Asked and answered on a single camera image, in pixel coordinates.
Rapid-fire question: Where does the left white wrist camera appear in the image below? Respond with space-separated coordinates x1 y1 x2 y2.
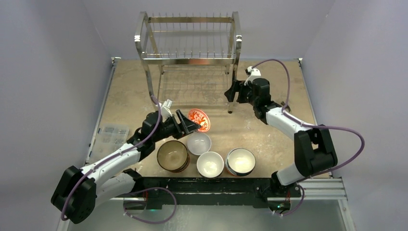
160 99 173 120

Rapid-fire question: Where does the brown glazed bowl stack top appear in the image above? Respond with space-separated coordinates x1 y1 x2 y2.
156 140 190 173

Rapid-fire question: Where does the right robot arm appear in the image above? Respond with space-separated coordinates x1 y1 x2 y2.
224 78 338 196

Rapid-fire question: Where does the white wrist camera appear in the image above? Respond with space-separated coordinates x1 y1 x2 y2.
160 99 173 120
244 66 261 86

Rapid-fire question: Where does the steel two-tier dish rack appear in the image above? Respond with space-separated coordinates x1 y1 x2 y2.
134 11 242 113

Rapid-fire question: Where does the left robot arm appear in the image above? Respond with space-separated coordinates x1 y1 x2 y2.
51 110 202 224

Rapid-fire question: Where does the clear plastic screw box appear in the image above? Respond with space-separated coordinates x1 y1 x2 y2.
87 124 129 164

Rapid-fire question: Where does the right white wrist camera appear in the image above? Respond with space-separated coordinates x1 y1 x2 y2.
244 66 261 86

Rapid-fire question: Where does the aluminium frame rail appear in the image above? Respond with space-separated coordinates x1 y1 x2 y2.
96 175 345 203

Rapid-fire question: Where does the white blue-rimmed bowl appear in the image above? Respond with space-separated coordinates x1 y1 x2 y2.
225 148 256 177

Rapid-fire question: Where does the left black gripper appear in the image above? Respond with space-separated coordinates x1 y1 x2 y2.
153 110 200 143

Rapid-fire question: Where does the orange patterned bowl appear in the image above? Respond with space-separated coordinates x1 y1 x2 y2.
188 108 211 133

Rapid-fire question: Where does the white cream bowl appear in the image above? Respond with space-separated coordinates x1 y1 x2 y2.
196 152 224 179

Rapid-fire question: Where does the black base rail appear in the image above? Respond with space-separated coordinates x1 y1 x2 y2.
126 177 302 211

